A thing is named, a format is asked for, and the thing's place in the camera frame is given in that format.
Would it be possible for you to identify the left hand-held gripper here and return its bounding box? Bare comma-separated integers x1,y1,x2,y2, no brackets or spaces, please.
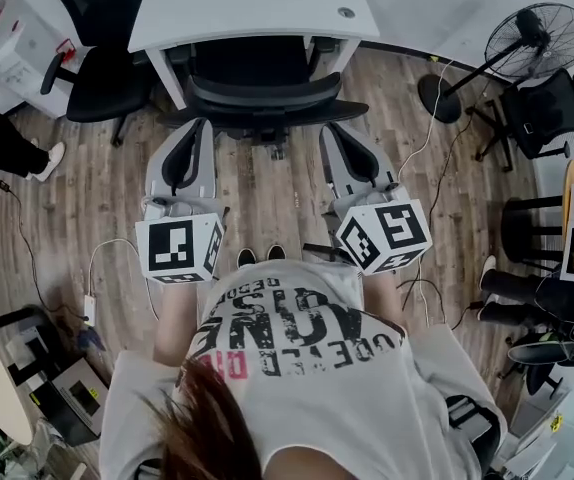
135,116,227,285

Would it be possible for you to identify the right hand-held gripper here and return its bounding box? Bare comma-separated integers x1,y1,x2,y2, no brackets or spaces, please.
319,121,435,277

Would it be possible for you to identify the black mesh office chair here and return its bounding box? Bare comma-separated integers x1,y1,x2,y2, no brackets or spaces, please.
159,35,371,162

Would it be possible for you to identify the person's right forearm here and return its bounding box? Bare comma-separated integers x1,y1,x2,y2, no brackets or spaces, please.
361,270,408,334

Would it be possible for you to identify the person's left forearm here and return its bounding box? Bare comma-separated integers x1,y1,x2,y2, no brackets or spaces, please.
154,280,203,369

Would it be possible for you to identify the white desk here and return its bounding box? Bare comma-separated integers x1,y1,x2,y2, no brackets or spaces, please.
126,0,381,112

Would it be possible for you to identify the white power adapter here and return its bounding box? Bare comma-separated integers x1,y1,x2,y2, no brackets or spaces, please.
82,292,98,327

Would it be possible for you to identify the round yellow table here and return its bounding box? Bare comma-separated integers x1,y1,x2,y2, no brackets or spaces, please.
500,158,574,269

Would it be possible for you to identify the blue cloth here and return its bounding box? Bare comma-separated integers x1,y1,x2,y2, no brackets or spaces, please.
76,325,106,354

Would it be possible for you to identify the white cabinet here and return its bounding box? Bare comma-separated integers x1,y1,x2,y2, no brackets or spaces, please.
0,0,76,119

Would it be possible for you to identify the white printed t-shirt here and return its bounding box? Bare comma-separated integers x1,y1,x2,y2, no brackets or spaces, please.
99,260,508,480

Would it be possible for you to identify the silver black metal box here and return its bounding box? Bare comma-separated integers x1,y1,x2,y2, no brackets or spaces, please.
29,357,111,447

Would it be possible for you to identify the white cardboard box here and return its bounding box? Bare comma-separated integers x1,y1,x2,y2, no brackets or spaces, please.
504,407,574,480

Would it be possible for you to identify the white floor cable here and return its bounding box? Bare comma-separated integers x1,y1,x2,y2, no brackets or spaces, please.
396,57,461,329

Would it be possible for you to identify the black floor cable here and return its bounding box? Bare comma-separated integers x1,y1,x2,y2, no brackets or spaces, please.
396,112,476,319

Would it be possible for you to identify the black belt strap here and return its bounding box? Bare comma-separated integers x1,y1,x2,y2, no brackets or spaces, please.
301,241,353,264

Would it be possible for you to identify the white adapter cable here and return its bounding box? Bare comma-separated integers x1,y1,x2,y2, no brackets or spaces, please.
86,237,158,319

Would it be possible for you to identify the black cable with adapter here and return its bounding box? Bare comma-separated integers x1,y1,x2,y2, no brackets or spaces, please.
0,180,88,319

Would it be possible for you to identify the black pedestal fan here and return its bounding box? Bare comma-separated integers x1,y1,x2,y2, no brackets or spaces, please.
416,2,574,124

